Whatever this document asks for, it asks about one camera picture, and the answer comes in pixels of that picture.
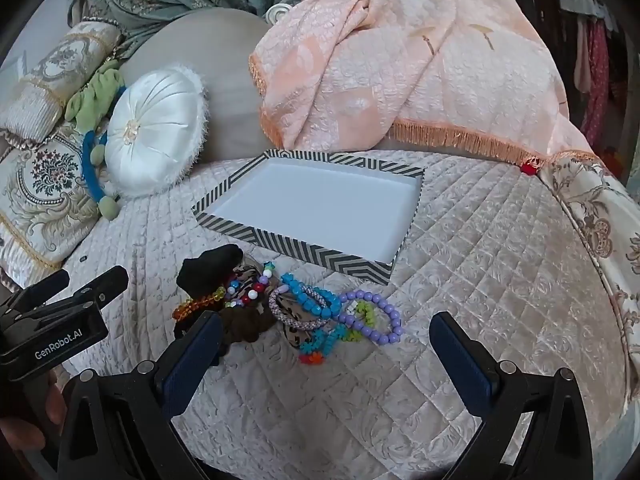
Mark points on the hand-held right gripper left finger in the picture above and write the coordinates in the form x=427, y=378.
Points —
x=192, y=360

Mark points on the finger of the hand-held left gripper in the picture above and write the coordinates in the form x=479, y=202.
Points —
x=42, y=287
x=95, y=290

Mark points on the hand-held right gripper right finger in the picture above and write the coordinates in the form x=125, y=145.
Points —
x=465, y=360

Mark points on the black scrunchie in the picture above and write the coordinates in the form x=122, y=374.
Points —
x=210, y=265

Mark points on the leopard print hair bow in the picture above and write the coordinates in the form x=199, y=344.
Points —
x=295, y=312

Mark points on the striped cardboard tray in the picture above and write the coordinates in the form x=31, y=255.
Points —
x=310, y=200

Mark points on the person's left hand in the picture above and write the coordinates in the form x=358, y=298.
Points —
x=22, y=435

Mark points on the embroidered floral square cushion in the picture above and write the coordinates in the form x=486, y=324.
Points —
x=45, y=180

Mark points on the white round satin cushion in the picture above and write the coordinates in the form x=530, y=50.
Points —
x=150, y=125

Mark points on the beige floral bed cover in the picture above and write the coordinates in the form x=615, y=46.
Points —
x=595, y=230

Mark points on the green and blue plush toy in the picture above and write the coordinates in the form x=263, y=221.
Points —
x=92, y=105

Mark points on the red pompom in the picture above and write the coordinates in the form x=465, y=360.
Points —
x=528, y=167

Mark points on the embroidered bolster cushion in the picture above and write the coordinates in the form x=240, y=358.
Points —
x=55, y=70

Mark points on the beige pillow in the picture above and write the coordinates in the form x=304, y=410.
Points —
x=225, y=60

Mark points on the peach fringed blanket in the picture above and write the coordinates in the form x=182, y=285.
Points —
x=400, y=60

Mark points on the rack of hanging clothes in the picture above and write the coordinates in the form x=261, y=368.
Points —
x=595, y=60

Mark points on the white fabric rosette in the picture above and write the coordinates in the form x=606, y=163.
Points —
x=278, y=13

